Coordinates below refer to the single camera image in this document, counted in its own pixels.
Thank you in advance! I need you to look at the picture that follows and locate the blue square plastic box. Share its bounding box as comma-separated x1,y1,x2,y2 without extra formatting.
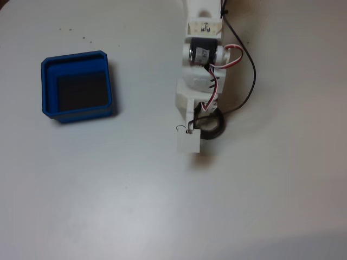
40,50,119,125

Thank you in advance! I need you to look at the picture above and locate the white camera box with mount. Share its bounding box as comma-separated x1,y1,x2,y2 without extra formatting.
176,99,202,154

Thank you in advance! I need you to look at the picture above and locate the black tape roll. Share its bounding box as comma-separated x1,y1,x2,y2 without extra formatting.
194,108,226,141

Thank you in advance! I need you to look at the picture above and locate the red white black servo cable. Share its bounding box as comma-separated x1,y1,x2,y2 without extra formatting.
200,44,245,112

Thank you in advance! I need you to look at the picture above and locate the thin black camera cable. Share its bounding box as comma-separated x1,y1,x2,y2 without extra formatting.
175,0,257,134

